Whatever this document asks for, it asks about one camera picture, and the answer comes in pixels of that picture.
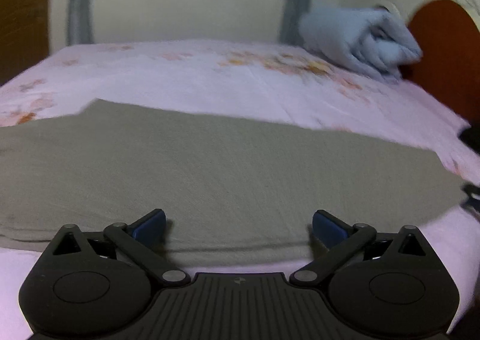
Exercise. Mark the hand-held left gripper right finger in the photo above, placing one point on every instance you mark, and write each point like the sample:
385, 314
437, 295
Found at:
329, 226

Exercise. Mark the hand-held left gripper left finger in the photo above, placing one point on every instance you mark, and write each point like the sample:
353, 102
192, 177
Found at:
149, 225

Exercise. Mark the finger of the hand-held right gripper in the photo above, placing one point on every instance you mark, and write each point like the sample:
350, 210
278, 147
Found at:
474, 199

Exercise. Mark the light blue folded duvet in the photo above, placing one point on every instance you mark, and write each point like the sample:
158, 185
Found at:
356, 36

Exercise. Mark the red-brown wooden headboard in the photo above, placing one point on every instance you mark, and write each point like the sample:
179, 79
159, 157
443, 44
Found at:
446, 47

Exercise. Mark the brown wooden door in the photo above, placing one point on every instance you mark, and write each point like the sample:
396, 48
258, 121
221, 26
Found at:
22, 17

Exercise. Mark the grey pants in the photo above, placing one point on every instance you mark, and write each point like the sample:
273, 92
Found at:
225, 175

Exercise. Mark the bed with pink floral sheet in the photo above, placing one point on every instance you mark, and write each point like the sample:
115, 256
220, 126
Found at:
225, 77

